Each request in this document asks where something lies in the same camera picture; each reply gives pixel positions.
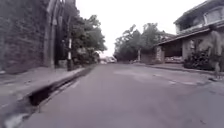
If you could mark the dark bush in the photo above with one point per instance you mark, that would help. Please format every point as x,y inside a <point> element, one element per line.
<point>198,60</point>

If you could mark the grey asphalt road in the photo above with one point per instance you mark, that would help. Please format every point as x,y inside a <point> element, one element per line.
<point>133,100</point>

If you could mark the group of trees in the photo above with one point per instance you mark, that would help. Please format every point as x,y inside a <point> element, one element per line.
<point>86,40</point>
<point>133,43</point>

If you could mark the grey block wall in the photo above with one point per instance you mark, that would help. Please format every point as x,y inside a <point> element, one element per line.
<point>23,36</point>

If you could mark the dark concrete kerb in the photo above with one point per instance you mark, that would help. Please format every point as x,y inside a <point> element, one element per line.
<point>40,96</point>

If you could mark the building with roof overhang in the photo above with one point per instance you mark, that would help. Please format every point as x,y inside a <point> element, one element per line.
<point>200,20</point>

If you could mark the grey concrete pavement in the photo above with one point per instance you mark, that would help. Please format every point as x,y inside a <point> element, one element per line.
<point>20,83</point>

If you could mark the dark pole with white bands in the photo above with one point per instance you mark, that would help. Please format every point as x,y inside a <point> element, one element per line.
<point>69,53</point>

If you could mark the vehicle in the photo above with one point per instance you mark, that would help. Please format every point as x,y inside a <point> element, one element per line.
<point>110,60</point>

